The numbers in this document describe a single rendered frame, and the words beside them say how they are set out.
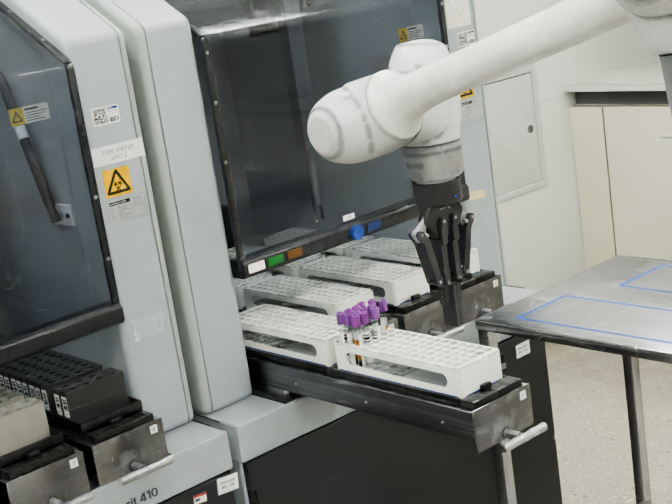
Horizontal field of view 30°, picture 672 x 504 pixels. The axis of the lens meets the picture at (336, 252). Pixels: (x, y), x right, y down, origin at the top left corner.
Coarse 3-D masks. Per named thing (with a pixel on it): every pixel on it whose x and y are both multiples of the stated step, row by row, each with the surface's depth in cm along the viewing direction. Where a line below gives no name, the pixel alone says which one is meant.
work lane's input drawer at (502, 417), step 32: (256, 352) 233; (288, 384) 226; (320, 384) 219; (352, 384) 212; (384, 384) 207; (480, 384) 197; (512, 384) 198; (384, 416) 208; (416, 416) 201; (448, 416) 196; (480, 416) 192; (512, 416) 198; (480, 448) 193; (512, 448) 191
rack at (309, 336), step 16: (240, 320) 236; (256, 320) 235; (272, 320) 234; (288, 320) 232; (304, 320) 230; (320, 320) 229; (336, 320) 229; (256, 336) 239; (272, 336) 236; (288, 336) 225; (304, 336) 221; (320, 336) 220; (336, 336) 219; (288, 352) 226; (304, 352) 231; (320, 352) 219
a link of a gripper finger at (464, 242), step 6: (468, 216) 197; (474, 216) 198; (468, 222) 197; (462, 228) 198; (468, 228) 197; (462, 234) 198; (468, 234) 198; (462, 240) 198; (468, 240) 198; (462, 246) 198; (468, 246) 198; (462, 252) 198; (468, 252) 198; (462, 258) 198; (468, 258) 198; (462, 264) 199; (468, 264) 198; (468, 270) 198
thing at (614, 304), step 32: (576, 288) 240; (608, 288) 237; (640, 288) 234; (480, 320) 230; (512, 320) 227; (544, 320) 224; (576, 320) 222; (608, 320) 219; (640, 320) 217; (608, 352) 209; (640, 352) 204; (640, 384) 263; (640, 416) 264; (640, 448) 265; (512, 480) 238; (640, 480) 267
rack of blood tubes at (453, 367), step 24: (384, 336) 214; (408, 336) 213; (432, 336) 211; (384, 360) 206; (408, 360) 202; (432, 360) 199; (456, 360) 199; (480, 360) 197; (408, 384) 203; (432, 384) 199; (456, 384) 195
